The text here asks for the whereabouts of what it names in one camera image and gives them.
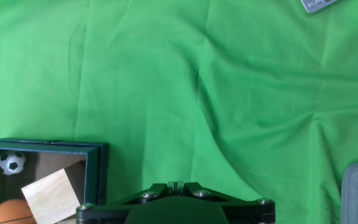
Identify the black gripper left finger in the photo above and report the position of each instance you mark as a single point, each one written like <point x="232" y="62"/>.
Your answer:
<point x="104" y="211"/>

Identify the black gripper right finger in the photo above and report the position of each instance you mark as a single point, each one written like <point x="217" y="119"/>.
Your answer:
<point x="247" y="211"/>

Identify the dark green gift box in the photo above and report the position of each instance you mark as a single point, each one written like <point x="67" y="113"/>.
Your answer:
<point x="93" y="174"/>

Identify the small wooden block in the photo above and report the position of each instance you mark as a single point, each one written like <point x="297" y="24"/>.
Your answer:
<point x="51" y="196"/>

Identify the orange toy basketball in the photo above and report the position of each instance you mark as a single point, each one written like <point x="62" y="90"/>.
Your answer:
<point x="9" y="213"/>

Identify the small toy soccer ball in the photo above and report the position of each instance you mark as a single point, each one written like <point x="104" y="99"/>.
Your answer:
<point x="11" y="163"/>

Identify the green cloth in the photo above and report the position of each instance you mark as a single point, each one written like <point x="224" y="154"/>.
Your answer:
<point x="179" y="93"/>

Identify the silver digital scale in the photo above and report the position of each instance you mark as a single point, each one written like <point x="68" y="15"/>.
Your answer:
<point x="317" y="5"/>

